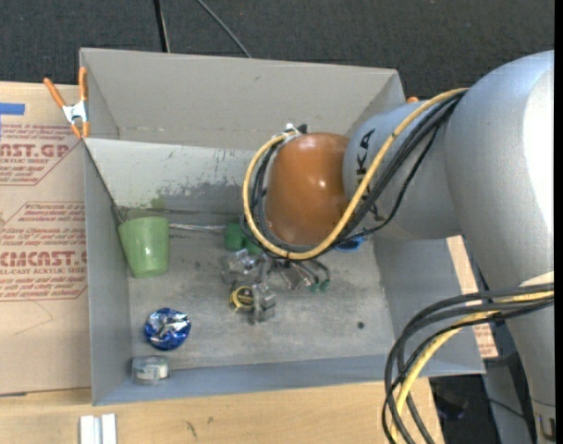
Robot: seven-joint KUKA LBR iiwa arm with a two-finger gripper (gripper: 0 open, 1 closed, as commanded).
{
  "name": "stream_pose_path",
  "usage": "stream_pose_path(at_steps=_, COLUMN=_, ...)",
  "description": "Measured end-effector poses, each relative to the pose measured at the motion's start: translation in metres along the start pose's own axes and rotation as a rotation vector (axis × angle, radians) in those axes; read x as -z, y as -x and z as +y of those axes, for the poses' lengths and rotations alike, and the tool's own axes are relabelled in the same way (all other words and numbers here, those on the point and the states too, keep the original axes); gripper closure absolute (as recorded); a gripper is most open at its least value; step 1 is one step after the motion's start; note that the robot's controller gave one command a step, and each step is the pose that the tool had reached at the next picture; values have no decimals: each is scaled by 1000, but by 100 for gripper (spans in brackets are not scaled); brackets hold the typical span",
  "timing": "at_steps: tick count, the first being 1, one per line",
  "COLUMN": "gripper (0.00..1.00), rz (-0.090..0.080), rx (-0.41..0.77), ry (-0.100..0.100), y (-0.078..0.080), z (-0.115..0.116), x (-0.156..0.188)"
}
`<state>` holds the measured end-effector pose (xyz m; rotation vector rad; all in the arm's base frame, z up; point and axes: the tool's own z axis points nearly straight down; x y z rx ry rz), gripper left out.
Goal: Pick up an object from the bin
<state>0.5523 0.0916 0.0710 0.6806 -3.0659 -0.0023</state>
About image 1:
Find thin silver rod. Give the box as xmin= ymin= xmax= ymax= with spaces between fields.
xmin=168 ymin=222 xmax=227 ymax=233

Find yellow and black tape measure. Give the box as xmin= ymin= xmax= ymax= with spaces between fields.
xmin=228 ymin=285 xmax=257 ymax=314

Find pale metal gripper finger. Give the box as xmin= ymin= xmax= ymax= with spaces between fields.
xmin=249 ymin=282 xmax=278 ymax=326
xmin=221 ymin=250 xmax=269 ymax=287

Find small blue object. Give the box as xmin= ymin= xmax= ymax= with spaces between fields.
xmin=335 ymin=235 xmax=366 ymax=253

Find light green plastic cup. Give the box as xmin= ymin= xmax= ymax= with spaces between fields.
xmin=116 ymin=216 xmax=172 ymax=279

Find grey metal bin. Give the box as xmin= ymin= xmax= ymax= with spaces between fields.
xmin=79 ymin=47 xmax=488 ymax=407

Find brown cardboard board red print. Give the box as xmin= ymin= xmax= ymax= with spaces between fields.
xmin=0 ymin=80 xmax=93 ymax=398

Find blue crumpled foil packet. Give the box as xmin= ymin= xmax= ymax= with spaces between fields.
xmin=143 ymin=307 xmax=193 ymax=352

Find dark green rounded object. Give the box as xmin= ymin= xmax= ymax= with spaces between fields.
xmin=223 ymin=222 xmax=264 ymax=255

